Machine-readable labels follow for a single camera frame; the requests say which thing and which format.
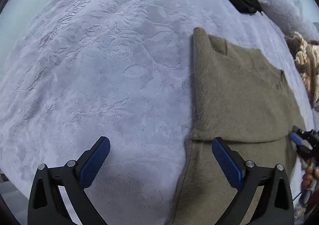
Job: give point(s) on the taupe knit sweater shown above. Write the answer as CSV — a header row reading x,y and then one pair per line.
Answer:
x,y
240,97

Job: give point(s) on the cream striped brown garment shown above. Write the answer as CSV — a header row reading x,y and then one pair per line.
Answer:
x,y
305,56

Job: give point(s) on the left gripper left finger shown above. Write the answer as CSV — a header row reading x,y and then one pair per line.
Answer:
x,y
46,205

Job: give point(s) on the lavender embossed bedspread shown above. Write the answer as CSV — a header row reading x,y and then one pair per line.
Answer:
x,y
123,69

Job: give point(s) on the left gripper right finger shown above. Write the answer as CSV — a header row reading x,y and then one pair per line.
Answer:
x,y
275,205

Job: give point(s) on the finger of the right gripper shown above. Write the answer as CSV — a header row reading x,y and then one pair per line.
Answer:
x,y
295,138
297,130

